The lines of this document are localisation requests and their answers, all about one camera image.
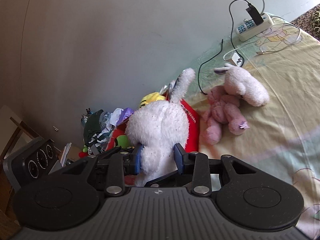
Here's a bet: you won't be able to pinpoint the purple tissue pack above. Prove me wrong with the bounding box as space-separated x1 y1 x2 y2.
110 107 134 127

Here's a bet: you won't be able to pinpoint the black charger cable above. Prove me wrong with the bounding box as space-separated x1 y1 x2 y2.
197 0 253 95

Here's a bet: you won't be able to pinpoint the black power adapter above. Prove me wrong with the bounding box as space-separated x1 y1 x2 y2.
246 3 264 25

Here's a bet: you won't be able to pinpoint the white usb cable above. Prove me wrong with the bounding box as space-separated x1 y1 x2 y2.
223 23 302 62

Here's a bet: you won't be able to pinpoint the white usb charger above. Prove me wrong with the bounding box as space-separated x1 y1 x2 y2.
231 52 244 67

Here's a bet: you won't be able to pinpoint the green plush toy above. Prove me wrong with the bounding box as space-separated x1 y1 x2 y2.
115 134 131 148

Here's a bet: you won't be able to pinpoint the white paper sheets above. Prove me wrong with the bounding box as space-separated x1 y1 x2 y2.
60 142 72 166

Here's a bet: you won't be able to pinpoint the green leopard print cloth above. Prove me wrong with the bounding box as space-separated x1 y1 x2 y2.
311 10 320 33

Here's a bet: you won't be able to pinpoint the pink plush teddy bear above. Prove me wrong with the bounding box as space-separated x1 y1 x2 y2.
202 86 249 145

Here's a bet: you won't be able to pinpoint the pastel cartoon bed sheet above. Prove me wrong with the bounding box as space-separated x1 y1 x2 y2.
199 16 319 239

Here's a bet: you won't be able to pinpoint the dark patterned blanket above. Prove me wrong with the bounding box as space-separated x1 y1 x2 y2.
291 4 320 40

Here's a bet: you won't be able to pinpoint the green striped garment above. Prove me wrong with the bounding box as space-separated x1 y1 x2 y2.
81 108 114 152

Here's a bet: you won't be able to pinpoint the red cardboard box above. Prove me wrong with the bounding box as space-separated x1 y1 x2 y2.
103 99 200 152

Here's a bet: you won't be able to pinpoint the white fluffy plush rabbit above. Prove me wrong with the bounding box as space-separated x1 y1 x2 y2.
125 68 195 187

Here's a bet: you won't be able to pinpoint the yellow tiger plush toy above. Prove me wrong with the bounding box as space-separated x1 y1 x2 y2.
139 92 166 108

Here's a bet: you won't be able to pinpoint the pink-white plush rabbit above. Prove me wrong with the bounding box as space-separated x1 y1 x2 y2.
214 63 270 107

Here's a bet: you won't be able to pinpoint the white power strip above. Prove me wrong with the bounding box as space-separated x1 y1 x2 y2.
236 14 274 42

